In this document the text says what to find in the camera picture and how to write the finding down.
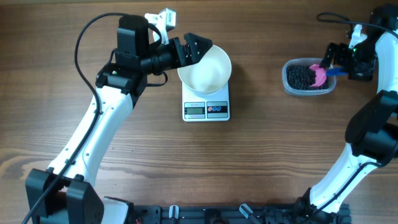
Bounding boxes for pink scoop blue handle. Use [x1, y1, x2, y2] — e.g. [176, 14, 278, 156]
[309, 64, 348, 87]

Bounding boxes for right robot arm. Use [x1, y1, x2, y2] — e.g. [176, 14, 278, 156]
[292, 4, 397, 223]

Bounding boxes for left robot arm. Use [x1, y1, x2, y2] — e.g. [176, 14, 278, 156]
[24, 13, 213, 223]

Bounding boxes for white bowl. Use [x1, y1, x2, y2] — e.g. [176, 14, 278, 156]
[177, 45, 232, 96]

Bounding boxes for white digital kitchen scale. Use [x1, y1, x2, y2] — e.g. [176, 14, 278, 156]
[182, 83, 230, 122]

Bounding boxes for clear plastic container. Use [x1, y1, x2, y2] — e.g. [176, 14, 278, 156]
[282, 58, 336, 96]

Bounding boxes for black beans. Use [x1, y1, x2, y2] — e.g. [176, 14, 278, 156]
[287, 65, 330, 90]

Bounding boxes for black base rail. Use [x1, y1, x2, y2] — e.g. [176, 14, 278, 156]
[125, 203, 352, 224]

